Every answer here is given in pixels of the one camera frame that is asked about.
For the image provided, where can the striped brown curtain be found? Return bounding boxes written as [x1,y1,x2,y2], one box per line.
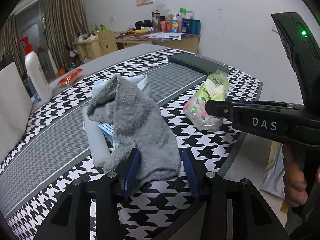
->
[43,0,88,69]

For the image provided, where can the dark green notebook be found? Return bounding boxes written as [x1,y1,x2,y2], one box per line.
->
[168,53,229,75]

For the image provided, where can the light blue face mask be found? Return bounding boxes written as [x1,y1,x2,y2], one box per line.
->
[92,75,153,148]

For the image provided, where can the teal blue bottle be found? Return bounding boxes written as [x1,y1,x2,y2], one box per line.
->
[190,19,201,35]

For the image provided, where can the blue clear spray bottle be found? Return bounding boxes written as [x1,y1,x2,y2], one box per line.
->
[22,72,41,102]

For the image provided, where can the white foam stick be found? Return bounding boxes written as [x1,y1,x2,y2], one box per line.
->
[82,105,110,168]

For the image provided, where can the green tissue packet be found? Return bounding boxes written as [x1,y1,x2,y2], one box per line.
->
[183,73,229,132]

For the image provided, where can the wooden desk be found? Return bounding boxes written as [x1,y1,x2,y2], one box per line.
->
[73,32,200,62]

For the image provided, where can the white red pump lotion bottle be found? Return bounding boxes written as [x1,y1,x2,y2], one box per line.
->
[16,35,53,103]

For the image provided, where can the white paper sheets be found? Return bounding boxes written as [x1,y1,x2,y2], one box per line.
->
[145,33,183,40]

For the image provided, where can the dark thermos bottle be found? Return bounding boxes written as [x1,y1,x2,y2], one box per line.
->
[151,10,161,33]

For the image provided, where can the right hand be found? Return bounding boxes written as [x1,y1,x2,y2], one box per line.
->
[282,145,308,207]

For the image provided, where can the red orange snack packet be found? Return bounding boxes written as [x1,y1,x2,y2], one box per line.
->
[58,68,83,87]

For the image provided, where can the wooden smiley chair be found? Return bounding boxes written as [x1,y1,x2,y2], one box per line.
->
[98,29,118,56]

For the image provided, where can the grey sock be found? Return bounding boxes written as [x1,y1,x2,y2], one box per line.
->
[87,74,181,186]

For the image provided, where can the houndstooth table mat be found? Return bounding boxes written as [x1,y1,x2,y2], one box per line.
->
[0,47,263,240]

